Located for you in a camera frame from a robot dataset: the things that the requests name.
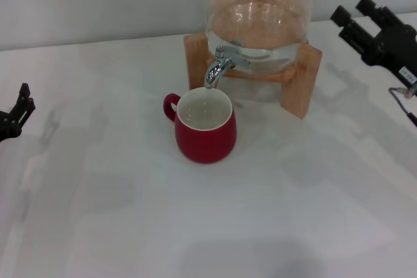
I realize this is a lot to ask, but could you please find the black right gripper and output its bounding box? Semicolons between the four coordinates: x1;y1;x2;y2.
330;0;417;89

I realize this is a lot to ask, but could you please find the red ceramic cup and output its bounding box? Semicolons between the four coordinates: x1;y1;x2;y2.
162;87;237;164

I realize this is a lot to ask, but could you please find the chrome faucet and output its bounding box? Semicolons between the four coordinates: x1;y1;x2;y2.
204;45;252;90

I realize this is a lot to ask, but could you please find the glass water dispenser jar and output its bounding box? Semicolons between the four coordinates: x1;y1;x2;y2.
204;0;315;74

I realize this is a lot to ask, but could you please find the wooden dispenser stand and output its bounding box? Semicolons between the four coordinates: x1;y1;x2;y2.
183;33;323;120

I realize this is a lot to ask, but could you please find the right wrist cable with connectors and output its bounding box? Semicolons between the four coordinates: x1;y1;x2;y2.
388;82;417;128

